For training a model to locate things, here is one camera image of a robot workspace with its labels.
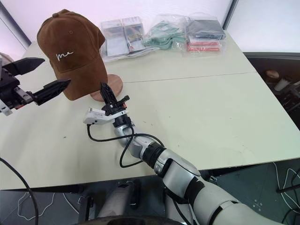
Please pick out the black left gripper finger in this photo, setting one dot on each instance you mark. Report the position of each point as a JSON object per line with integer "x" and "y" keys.
{"x": 25, "y": 65}
{"x": 51, "y": 90}

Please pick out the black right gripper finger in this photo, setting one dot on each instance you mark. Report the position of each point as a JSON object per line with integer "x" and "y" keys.
{"x": 107, "y": 95}
{"x": 123, "y": 99}

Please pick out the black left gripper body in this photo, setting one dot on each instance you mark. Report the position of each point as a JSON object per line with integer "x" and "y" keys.
{"x": 9, "y": 91}

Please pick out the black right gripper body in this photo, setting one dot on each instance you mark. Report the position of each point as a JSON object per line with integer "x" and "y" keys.
{"x": 114, "y": 110}

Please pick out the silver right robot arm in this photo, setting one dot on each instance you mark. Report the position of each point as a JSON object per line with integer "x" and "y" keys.
{"x": 178, "y": 168}

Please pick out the round wooden hat stand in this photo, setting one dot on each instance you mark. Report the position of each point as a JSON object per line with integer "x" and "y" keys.
{"x": 114, "y": 84}

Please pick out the plastic bag with clear boxes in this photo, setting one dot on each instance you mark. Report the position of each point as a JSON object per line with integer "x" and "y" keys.
{"x": 122, "y": 39}

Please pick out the plastic bag with green items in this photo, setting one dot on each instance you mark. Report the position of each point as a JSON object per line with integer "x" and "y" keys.
{"x": 161, "y": 35}

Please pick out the silver robot body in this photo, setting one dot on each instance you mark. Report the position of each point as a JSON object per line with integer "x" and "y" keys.
{"x": 114, "y": 201}

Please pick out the plastic bag with black box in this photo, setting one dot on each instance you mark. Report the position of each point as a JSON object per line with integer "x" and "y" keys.
{"x": 205, "y": 35}

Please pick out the brown round object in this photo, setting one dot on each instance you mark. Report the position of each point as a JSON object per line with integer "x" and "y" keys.
{"x": 272, "y": 74}

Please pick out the white paper cup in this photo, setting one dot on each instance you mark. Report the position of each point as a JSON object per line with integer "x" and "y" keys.
{"x": 281, "y": 84}

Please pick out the black equipment beside table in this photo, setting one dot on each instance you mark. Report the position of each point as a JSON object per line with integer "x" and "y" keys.
{"x": 291, "y": 98}

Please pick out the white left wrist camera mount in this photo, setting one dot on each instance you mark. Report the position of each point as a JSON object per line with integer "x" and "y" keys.
{"x": 5, "y": 109}

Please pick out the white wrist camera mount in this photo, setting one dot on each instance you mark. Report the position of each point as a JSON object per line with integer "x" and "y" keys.
{"x": 5, "y": 109}
{"x": 96, "y": 117}

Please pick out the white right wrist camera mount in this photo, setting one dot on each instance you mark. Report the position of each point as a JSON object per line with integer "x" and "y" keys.
{"x": 96, "y": 117}

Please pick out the dark window frame post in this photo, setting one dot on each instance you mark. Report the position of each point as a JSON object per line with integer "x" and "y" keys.
{"x": 230, "y": 12}
{"x": 14, "y": 25}

